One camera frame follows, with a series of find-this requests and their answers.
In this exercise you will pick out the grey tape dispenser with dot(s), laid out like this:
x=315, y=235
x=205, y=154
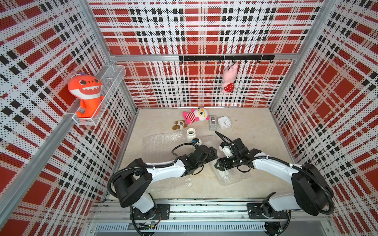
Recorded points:
x=212, y=123

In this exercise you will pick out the pink striped owl plush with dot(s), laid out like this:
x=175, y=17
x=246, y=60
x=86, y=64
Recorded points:
x=196, y=115

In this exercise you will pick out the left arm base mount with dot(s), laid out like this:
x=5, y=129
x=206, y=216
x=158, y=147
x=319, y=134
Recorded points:
x=160, y=211

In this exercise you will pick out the pink pig plush toy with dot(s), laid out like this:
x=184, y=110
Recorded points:
x=229, y=77

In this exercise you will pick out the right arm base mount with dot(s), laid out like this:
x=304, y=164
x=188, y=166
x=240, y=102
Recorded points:
x=264, y=211

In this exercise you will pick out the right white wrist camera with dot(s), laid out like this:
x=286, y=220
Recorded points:
x=226, y=149

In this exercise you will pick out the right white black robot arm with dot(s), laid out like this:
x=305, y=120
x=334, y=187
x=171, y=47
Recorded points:
x=309, y=190

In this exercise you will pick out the brown white dog plush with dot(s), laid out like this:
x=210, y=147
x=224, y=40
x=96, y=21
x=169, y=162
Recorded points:
x=179, y=125

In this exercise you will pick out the black wall hook rail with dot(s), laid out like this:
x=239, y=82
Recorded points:
x=232, y=58

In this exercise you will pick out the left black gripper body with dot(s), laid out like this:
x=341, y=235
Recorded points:
x=208, y=158

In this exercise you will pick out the bubble wrap sheet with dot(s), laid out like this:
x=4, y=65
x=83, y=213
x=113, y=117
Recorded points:
x=156, y=149
x=227, y=177

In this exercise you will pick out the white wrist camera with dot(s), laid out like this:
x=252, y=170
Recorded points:
x=196, y=142
x=226, y=149

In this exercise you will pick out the small white ribbed vase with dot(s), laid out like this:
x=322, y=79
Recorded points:
x=191, y=134

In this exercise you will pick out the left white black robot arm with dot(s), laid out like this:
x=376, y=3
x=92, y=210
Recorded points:
x=129, y=185

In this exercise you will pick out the aluminium front rail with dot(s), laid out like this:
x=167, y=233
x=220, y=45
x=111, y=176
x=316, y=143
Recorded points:
x=242, y=209

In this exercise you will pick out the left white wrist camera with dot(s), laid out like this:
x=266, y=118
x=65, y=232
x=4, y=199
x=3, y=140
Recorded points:
x=196, y=142

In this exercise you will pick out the orange shark plush toy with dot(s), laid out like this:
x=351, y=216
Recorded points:
x=87, y=89

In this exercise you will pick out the white square clock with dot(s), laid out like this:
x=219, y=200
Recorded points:
x=224, y=122

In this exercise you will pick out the clear acrylic wall shelf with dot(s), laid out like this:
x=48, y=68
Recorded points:
x=115, y=98

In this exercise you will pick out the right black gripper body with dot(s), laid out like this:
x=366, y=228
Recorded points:
x=231, y=162

